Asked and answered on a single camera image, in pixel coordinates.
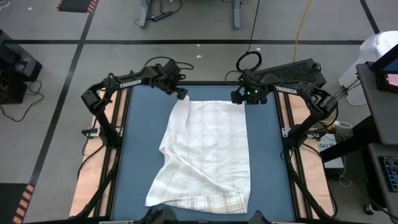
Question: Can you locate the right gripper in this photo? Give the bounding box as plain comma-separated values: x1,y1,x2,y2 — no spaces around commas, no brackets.
231,79,269,105

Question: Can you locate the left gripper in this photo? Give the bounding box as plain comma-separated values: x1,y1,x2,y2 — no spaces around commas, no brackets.
161,67,189,100

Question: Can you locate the white beige plaid towel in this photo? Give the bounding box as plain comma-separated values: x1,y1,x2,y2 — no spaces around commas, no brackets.
145,95,251,215

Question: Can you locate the blue table mat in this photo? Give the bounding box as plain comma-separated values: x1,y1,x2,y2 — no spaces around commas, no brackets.
111,83,296,222

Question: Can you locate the black perforated computer tower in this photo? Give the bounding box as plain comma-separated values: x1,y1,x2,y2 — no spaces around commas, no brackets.
248,58,327,101

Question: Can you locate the black power strip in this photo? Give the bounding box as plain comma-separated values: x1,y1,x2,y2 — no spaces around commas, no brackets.
150,11,174,22

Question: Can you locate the grey metal desk leg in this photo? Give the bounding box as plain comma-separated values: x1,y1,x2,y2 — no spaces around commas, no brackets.
233,0,243,30
139,0,152,29

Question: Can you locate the white labelled box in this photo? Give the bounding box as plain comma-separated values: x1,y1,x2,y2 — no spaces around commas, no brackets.
317,133,345,170

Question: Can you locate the black cart base beam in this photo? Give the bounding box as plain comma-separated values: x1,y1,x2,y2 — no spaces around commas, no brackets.
319,115,379,163

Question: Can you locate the black orange-striped floor mat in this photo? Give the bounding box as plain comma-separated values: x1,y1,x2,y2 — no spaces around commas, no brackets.
56,0,100,14
0,182,35,224

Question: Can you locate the grey cart top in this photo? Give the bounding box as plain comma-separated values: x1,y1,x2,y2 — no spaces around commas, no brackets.
356,62,398,146

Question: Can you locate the black framed screen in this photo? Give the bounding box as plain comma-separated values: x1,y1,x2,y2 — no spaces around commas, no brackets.
369,43,398,94

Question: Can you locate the grey cart shelf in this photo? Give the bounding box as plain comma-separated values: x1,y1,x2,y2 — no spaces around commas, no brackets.
368,142,398,218

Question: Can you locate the black equipment stack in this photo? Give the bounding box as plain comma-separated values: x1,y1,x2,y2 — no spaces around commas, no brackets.
0,29,44,105

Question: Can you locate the black blue keypad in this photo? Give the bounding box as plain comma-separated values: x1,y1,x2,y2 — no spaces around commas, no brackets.
378,155,398,193

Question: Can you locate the black metal table frame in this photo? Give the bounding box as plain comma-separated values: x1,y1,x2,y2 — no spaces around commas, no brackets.
70,70,338,224

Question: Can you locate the black hanging coiled cable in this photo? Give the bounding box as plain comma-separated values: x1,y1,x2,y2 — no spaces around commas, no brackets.
235,0,263,74

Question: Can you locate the yellow hanging cable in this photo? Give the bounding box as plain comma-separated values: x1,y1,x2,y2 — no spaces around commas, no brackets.
292,0,313,62

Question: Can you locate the black floor cable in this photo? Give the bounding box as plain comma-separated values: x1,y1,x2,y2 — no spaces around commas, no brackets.
0,80,45,123

